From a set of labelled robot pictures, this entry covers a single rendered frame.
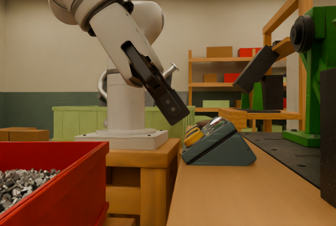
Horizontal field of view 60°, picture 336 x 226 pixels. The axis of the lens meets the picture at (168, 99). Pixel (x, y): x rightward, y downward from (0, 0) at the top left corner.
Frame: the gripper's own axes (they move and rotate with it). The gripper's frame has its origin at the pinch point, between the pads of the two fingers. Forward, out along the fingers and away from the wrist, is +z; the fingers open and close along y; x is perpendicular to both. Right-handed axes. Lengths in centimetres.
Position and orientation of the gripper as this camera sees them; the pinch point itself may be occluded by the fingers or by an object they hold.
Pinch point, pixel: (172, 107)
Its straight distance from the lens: 39.9
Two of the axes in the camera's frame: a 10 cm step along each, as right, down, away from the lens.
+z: 5.7, 8.2, -0.5
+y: -0.8, -0.1, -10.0
